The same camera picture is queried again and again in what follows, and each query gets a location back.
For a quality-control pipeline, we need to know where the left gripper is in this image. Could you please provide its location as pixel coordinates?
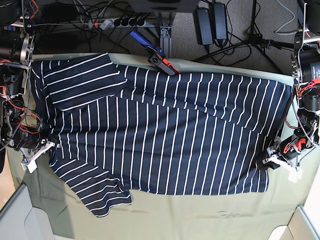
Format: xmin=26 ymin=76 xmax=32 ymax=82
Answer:
xmin=256 ymin=134 xmax=315 ymax=171

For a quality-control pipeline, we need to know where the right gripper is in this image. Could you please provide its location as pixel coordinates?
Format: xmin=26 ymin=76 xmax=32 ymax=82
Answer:
xmin=21 ymin=139 xmax=60 ymax=163

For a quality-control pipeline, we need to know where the navy white striped T-shirt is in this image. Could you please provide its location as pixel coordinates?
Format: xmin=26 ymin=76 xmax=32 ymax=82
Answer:
xmin=31 ymin=53 xmax=291 ymax=217

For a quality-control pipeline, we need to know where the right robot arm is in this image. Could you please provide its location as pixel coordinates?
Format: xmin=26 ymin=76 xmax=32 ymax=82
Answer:
xmin=0 ymin=0 xmax=57 ymax=166

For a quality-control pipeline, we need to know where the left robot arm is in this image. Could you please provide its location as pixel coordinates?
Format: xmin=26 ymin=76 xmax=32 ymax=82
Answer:
xmin=257 ymin=0 xmax=320 ymax=172

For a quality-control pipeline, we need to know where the grey bin right corner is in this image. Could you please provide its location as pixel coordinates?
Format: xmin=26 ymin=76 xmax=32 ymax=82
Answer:
xmin=268 ymin=205 xmax=320 ymax=240

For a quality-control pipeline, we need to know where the grey bin corner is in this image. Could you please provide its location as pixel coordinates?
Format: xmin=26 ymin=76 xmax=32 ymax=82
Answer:
xmin=268 ymin=205 xmax=320 ymax=240
xmin=0 ymin=184 xmax=55 ymax=240

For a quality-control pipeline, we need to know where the grey bin left corner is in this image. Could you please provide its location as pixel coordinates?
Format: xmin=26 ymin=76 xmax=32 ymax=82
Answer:
xmin=0 ymin=184 xmax=55 ymax=240

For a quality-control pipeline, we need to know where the black tripod stand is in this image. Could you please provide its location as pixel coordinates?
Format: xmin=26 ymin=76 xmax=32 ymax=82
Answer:
xmin=193 ymin=0 xmax=294 ymax=74

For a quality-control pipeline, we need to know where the grey power strip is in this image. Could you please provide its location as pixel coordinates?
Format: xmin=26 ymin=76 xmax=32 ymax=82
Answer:
xmin=85 ymin=17 xmax=147 ymax=31

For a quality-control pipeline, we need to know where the blue orange black clamp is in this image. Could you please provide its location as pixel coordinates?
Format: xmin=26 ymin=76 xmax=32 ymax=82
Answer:
xmin=129 ymin=30 xmax=180 ymax=76

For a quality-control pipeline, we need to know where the black power adapter left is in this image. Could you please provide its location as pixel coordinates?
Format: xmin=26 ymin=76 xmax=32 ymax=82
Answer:
xmin=193 ymin=7 xmax=213 ymax=46

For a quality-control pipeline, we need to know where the black power adapter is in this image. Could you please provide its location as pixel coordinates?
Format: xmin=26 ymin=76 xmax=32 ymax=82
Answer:
xmin=193 ymin=7 xmax=213 ymax=46
xmin=211 ymin=2 xmax=228 ymax=48

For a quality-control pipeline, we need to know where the black power adapter right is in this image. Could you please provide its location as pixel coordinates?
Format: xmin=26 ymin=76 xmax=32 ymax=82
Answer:
xmin=211 ymin=2 xmax=228 ymax=48

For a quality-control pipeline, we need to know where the dark monitor base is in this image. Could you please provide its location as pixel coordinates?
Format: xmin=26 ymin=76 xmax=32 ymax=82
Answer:
xmin=127 ymin=0 xmax=200 ymax=13

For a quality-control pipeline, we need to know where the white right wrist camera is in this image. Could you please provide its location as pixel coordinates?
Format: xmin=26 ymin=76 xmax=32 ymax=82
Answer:
xmin=20 ymin=157 xmax=37 ymax=174

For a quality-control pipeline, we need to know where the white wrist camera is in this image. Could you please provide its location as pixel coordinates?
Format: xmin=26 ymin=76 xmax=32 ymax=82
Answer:
xmin=20 ymin=157 xmax=37 ymax=174
xmin=288 ymin=167 xmax=304 ymax=183

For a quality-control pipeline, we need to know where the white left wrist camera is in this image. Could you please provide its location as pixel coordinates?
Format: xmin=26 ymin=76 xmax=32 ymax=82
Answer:
xmin=288 ymin=167 xmax=304 ymax=183

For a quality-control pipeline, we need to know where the white cable on floor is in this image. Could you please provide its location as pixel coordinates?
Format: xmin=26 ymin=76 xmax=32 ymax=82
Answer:
xmin=274 ymin=0 xmax=302 ymax=36

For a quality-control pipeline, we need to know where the aluminium table frame rail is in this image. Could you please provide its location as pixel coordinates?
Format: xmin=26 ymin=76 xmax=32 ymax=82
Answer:
xmin=148 ymin=12 xmax=176 ymax=59

